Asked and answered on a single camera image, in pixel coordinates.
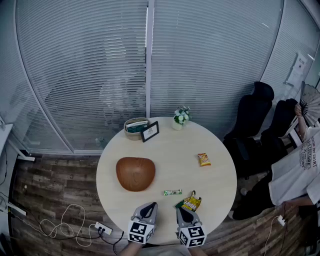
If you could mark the small white charger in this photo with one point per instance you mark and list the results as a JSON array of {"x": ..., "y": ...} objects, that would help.
[{"x": 281, "y": 220}]

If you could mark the white potted flower plant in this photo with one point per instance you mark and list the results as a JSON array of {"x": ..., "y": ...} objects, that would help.
[{"x": 180, "y": 119}]

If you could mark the woven round basket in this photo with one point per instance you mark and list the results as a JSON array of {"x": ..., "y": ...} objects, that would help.
[{"x": 132, "y": 136}]

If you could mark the person's left forearm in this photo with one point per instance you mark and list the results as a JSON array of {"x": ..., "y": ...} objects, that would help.
[{"x": 131, "y": 248}]

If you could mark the dark green pouch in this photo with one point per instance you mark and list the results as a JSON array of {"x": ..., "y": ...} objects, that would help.
[{"x": 136, "y": 128}]

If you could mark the brown wooden bowl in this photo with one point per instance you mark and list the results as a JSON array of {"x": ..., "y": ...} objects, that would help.
[{"x": 135, "y": 173}]

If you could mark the orange snack packet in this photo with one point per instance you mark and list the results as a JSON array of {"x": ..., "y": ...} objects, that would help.
[{"x": 204, "y": 160}]

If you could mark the black picture frame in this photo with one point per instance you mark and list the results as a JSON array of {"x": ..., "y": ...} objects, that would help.
[{"x": 150, "y": 131}]

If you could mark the person's right forearm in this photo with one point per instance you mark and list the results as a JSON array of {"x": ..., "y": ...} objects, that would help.
[{"x": 197, "y": 251}]

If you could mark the black office chair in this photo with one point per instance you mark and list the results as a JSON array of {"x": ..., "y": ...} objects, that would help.
[
  {"x": 277, "y": 130},
  {"x": 250, "y": 117}
]

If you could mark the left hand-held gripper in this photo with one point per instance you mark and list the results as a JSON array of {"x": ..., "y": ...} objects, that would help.
[{"x": 138, "y": 230}]

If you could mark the small green candy wrapper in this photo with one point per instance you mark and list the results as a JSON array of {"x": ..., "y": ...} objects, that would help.
[{"x": 172, "y": 192}]

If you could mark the white slatted bench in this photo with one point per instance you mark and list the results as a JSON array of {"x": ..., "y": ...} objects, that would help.
[{"x": 293, "y": 133}]

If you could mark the yellow snack packet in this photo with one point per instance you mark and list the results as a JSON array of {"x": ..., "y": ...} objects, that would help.
[{"x": 191, "y": 203}]

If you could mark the white power strip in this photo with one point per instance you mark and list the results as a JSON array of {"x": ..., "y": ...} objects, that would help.
[{"x": 103, "y": 228}]

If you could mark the white paper notice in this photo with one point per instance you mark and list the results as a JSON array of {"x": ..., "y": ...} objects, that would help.
[{"x": 297, "y": 70}]

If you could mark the white side desk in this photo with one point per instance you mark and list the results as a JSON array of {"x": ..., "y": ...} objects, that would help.
[{"x": 6, "y": 132}]

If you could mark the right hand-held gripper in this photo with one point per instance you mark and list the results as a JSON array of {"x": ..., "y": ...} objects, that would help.
[{"x": 193, "y": 235}]

